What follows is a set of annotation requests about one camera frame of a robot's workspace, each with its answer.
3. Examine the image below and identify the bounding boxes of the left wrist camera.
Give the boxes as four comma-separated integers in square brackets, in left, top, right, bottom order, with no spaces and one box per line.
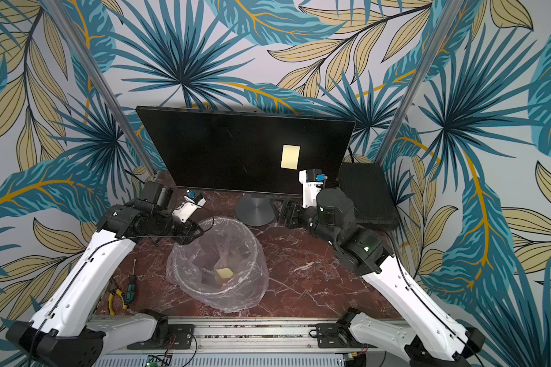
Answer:
[171,189,206,223]

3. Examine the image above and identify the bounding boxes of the bin with clear plastic bag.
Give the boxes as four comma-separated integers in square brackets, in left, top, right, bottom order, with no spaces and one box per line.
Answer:
[165,217,269,313]

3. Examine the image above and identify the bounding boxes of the right aluminium frame post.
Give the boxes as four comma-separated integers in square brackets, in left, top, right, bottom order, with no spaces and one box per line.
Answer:
[374,1,464,166]

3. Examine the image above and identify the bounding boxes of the green handled screwdriver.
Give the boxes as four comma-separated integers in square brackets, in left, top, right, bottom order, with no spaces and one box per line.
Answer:
[124,260,137,305]

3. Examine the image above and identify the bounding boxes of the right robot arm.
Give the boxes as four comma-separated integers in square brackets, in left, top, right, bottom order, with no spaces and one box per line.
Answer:
[279,189,485,366]

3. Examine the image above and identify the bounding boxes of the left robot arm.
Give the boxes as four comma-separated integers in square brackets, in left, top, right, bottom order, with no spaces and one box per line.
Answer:
[6,182,206,366]

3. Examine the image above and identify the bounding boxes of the yellow handled pliers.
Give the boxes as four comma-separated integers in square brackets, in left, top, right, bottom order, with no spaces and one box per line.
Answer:
[107,286,127,317]

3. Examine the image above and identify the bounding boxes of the black plastic tool case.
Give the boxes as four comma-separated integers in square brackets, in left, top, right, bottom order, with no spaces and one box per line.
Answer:
[337,162,399,232]

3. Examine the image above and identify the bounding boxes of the left aluminium frame post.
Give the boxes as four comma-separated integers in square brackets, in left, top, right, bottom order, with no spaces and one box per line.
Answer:
[43,0,158,177]

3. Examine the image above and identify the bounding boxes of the yellow sticky note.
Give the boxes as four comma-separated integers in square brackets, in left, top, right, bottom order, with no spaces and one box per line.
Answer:
[215,268,234,281]
[280,145,301,170]

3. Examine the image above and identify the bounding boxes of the black flat monitor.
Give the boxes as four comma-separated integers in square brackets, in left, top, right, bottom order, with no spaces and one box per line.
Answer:
[136,106,355,196]

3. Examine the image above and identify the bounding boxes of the aluminium frame post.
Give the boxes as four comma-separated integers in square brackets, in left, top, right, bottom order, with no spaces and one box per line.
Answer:
[374,1,464,166]
[43,0,158,177]

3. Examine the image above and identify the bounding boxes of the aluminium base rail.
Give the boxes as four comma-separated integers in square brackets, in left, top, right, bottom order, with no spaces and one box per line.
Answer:
[50,316,455,367]

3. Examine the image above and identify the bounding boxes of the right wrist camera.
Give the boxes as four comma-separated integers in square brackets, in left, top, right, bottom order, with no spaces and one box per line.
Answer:
[298,169,328,209]

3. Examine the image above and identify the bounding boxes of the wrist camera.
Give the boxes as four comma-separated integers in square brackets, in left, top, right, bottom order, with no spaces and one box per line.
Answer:
[298,169,328,209]
[171,189,206,223]

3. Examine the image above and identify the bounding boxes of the grey round monitor stand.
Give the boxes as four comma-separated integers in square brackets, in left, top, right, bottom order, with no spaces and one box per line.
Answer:
[235,194,276,227]

